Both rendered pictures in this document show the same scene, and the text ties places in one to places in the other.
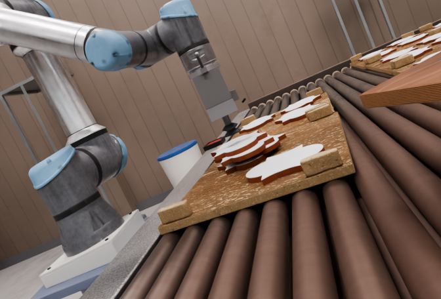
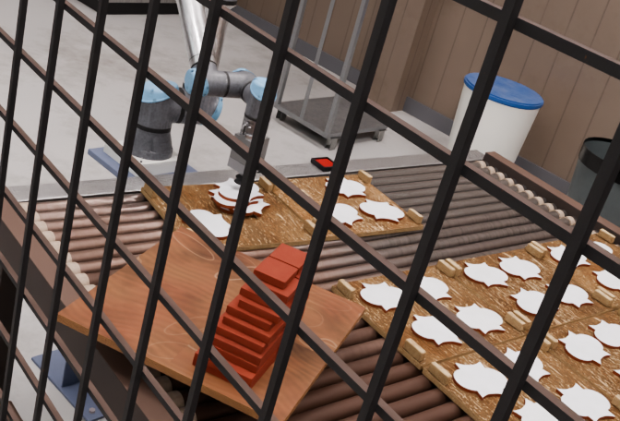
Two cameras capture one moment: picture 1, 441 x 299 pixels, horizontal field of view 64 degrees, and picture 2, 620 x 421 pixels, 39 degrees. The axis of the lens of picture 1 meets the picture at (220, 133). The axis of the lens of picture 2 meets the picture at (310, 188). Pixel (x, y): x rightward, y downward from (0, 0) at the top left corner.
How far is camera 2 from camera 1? 2.01 m
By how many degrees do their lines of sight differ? 34
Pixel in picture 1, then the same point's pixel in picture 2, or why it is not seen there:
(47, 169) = (148, 95)
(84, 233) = (137, 146)
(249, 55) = not seen: outside the picture
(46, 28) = (189, 34)
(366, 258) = (116, 260)
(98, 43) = (190, 77)
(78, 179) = (159, 114)
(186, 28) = (252, 105)
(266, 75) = not seen: outside the picture
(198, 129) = (576, 90)
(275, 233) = (137, 237)
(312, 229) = (138, 246)
